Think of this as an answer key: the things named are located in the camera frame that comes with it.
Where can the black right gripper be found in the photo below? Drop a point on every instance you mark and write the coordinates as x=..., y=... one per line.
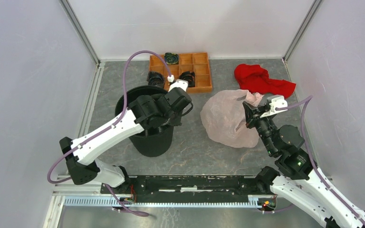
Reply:
x=249, y=111

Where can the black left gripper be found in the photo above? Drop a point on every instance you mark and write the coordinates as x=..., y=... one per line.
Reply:
x=177, y=122

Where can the pink plastic trash bag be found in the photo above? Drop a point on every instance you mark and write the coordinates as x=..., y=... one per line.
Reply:
x=223, y=118

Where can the black plastic trash bin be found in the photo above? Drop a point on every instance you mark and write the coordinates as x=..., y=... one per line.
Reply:
x=157, y=136

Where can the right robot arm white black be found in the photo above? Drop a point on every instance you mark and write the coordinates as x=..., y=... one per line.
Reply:
x=298, y=178

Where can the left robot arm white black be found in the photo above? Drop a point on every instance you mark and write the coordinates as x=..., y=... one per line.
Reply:
x=82, y=153

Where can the rolled black belt orange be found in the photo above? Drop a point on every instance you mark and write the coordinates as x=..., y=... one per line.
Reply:
x=188, y=76

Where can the red cloth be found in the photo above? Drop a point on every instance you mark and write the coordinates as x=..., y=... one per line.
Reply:
x=256, y=79

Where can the rolled dark belt left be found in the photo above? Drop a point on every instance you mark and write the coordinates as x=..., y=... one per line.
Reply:
x=155, y=79

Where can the rolled dark belt green yellow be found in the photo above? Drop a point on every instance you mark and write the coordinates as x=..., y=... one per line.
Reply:
x=171, y=58

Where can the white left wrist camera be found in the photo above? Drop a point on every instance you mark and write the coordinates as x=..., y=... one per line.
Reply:
x=177, y=83

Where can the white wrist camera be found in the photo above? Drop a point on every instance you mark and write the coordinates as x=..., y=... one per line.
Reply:
x=274, y=105
x=177, y=83

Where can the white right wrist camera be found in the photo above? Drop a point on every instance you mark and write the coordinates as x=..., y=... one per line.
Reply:
x=274, y=105

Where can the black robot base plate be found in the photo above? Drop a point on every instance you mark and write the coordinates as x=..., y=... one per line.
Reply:
x=180, y=189

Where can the slotted white cable duct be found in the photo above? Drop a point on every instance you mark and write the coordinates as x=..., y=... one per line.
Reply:
x=88, y=201

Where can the aluminium frame post right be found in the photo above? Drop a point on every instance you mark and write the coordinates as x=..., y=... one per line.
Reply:
x=302, y=29

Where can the aluminium frame post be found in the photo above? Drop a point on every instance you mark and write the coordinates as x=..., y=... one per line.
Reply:
x=302, y=29
x=79, y=30

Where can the aluminium frame post left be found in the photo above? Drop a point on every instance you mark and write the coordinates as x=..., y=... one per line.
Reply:
x=79, y=30

